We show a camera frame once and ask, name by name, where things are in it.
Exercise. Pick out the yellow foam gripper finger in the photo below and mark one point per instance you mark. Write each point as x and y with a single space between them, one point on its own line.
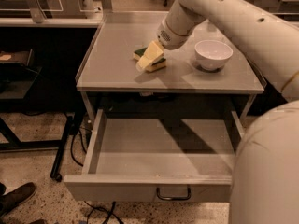
143 64
154 51

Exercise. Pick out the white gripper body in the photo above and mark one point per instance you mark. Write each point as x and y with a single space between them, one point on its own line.
170 38

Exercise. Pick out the green and yellow sponge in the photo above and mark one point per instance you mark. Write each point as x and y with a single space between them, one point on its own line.
154 66

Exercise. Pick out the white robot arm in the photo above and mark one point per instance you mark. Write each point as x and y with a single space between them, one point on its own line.
265 182

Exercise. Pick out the grey open top drawer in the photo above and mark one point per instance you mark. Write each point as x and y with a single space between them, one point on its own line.
128 159

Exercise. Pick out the white bowl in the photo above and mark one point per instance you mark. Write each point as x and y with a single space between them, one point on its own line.
212 54

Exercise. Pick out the grey metal cabinet table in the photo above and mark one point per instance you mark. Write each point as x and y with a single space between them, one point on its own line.
110 82

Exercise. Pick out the white horizontal rail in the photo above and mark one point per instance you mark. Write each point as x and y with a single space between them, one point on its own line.
50 23

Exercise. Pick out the black drawer handle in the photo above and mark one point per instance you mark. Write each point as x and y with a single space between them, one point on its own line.
173 193

